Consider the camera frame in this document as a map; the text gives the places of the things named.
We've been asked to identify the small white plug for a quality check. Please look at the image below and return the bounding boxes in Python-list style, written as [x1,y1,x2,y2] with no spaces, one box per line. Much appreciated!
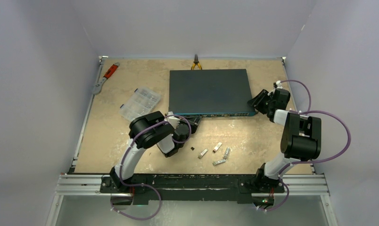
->
[212,142,222,153]
[213,159,226,166]
[223,147,231,160]
[198,148,208,159]

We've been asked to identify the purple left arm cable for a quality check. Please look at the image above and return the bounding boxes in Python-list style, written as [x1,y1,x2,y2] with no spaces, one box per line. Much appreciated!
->
[109,114,192,220]

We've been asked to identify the dark grey network switch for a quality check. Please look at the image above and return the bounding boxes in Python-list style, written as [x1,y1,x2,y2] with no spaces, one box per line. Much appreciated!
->
[168,69,256,117]

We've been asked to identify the yellow handled pliers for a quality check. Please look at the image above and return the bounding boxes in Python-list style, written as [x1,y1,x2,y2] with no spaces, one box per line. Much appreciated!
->
[191,54,202,70]

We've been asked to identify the aluminium frame rail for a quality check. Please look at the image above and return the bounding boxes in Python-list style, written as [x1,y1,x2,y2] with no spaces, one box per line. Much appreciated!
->
[56,174,330,196]

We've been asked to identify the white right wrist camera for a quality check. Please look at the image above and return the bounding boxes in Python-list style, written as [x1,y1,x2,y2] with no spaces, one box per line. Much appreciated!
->
[273,81,283,89]

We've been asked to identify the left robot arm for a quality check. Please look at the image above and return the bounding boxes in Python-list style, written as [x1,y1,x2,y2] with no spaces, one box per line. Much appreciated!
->
[109,111,202,193]

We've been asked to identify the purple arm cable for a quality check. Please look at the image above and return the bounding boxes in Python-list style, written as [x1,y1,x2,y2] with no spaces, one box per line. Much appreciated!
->
[256,80,352,213]
[109,114,192,220]

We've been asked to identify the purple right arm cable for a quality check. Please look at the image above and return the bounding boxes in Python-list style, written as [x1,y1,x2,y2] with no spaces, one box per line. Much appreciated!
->
[256,80,352,213]

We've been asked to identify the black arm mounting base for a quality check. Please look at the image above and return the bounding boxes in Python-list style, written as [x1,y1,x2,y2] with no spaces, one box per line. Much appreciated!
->
[100,173,285,205]

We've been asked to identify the red handled adjustable wrench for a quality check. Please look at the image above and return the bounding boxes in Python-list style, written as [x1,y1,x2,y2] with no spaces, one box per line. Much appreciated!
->
[91,62,120,95]

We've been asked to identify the clear plastic organizer box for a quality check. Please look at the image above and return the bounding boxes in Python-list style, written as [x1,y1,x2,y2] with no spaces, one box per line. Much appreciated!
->
[119,87,161,122]

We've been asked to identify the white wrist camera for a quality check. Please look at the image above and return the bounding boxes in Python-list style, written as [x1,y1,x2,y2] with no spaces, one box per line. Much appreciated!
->
[165,115,180,129]
[273,81,283,89]

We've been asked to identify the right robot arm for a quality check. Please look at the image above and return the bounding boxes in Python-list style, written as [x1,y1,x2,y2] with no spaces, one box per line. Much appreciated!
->
[247,88,321,192]

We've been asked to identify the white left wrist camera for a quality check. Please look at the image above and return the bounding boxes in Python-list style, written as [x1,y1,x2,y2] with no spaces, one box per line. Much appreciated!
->
[165,115,180,129]

